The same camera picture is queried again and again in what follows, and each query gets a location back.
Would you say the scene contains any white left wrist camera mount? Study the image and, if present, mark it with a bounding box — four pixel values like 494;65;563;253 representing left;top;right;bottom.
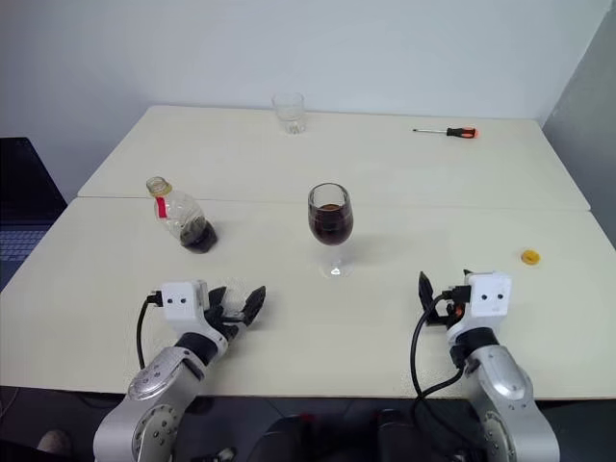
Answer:
160;278;230;348

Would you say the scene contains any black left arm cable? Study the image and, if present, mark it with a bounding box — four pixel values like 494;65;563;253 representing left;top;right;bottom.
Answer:
137;290;165;371

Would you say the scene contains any dark rounded shape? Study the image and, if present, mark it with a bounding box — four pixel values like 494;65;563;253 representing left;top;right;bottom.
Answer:
259;416;314;462

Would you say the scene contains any orange black handled screwdriver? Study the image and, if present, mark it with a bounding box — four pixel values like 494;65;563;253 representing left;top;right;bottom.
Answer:
412;125;481;141

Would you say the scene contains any clear glass tumbler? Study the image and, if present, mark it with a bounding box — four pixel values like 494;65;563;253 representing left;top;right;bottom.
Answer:
271;91;307;135

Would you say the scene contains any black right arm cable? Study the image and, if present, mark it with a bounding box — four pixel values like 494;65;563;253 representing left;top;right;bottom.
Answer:
409;284;473;403

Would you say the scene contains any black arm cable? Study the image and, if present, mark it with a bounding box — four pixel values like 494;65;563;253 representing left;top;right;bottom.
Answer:
409;284;473;403
137;290;165;371

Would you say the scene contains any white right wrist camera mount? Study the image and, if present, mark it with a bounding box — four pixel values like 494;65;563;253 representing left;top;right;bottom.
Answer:
445;270;512;344

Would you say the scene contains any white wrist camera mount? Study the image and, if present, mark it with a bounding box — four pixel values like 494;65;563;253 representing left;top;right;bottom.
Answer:
445;270;512;344
160;278;230;348

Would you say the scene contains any dark laptop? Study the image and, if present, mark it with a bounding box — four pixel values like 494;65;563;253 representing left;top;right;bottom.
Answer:
0;138;68;293

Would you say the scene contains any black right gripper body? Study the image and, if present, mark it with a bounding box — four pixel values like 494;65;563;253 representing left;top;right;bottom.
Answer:
426;287;467;329

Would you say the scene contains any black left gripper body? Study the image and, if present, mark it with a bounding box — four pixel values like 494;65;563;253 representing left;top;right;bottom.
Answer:
204;300;249;341

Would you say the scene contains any clear plastic bottle dark drink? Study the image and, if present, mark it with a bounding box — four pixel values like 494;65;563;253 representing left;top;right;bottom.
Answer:
146;176;218;255

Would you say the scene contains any light-coloured shoe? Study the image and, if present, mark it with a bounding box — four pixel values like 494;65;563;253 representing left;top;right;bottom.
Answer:
38;429;73;456

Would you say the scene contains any clear wine glass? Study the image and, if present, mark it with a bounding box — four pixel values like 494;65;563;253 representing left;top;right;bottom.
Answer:
307;182;355;279

